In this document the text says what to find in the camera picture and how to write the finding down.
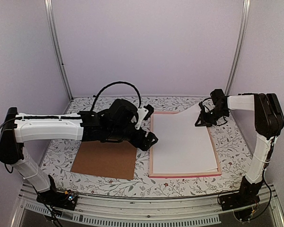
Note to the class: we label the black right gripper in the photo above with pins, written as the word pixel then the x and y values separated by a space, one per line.
pixel 204 122

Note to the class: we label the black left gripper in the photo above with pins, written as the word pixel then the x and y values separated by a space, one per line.
pixel 137 142

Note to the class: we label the pink wooden picture frame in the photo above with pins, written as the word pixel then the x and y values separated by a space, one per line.
pixel 215 156

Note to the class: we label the photo print with white border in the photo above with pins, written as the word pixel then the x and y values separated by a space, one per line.
pixel 180 142

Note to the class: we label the brown backing board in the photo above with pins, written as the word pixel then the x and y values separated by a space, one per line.
pixel 113 160

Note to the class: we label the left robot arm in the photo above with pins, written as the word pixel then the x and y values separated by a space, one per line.
pixel 19 128

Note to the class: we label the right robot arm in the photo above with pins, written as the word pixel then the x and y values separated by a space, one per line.
pixel 268 121

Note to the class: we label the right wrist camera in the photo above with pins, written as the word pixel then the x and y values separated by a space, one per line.
pixel 203 107

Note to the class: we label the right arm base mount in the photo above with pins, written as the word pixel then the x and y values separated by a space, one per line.
pixel 235 200

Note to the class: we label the right aluminium corner post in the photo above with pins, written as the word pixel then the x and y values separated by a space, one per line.
pixel 239 45

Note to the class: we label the aluminium corner post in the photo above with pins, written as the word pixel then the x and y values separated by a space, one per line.
pixel 57 50
pixel 239 45

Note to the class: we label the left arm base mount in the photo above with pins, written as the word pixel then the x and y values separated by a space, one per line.
pixel 65 200

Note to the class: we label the left aluminium corner post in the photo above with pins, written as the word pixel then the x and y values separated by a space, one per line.
pixel 57 50

